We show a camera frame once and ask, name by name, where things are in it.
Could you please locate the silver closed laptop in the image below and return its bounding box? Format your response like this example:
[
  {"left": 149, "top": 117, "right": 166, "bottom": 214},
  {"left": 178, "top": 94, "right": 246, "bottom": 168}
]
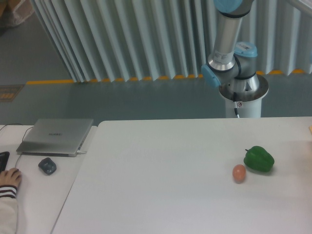
[{"left": 16, "top": 118, "right": 94, "bottom": 156}]

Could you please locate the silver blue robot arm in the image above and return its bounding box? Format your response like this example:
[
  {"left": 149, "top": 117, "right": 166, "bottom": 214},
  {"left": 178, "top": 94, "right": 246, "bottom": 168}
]
[{"left": 201, "top": 0, "right": 312, "bottom": 87}]

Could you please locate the white sleeved forearm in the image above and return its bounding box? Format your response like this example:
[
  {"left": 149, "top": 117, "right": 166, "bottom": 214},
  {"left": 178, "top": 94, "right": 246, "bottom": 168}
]
[{"left": 0, "top": 185, "right": 18, "bottom": 234}]

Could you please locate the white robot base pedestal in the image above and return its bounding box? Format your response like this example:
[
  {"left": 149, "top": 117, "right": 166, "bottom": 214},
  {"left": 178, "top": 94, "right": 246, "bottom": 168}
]
[{"left": 219, "top": 74, "right": 269, "bottom": 118}]

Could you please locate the person's hand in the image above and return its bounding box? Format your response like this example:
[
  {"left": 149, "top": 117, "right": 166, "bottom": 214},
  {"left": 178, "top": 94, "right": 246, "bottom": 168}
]
[{"left": 0, "top": 168, "right": 22, "bottom": 188}]

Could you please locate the white folding partition screen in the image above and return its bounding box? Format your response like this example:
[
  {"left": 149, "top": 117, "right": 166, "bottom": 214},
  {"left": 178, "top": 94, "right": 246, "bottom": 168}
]
[{"left": 31, "top": 0, "right": 312, "bottom": 82}]

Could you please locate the brown egg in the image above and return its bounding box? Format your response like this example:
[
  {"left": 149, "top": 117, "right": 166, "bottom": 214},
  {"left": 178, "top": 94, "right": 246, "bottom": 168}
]
[{"left": 232, "top": 164, "right": 246, "bottom": 183}]

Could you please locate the green bell pepper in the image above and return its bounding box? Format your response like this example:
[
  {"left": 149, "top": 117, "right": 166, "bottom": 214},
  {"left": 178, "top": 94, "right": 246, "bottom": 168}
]
[{"left": 243, "top": 146, "right": 275, "bottom": 173}]

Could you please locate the dark grey computer mouse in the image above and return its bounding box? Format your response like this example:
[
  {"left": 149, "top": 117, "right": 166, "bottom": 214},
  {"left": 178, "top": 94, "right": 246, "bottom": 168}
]
[{"left": 38, "top": 157, "right": 57, "bottom": 176}]

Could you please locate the robot base cable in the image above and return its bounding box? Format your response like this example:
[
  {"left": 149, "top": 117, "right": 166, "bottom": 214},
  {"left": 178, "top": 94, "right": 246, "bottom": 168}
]
[{"left": 233, "top": 91, "right": 241, "bottom": 119}]

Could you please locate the black cable on desk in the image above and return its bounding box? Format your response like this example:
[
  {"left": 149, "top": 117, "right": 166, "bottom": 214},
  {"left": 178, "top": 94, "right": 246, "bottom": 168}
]
[{"left": 0, "top": 123, "right": 34, "bottom": 170}]

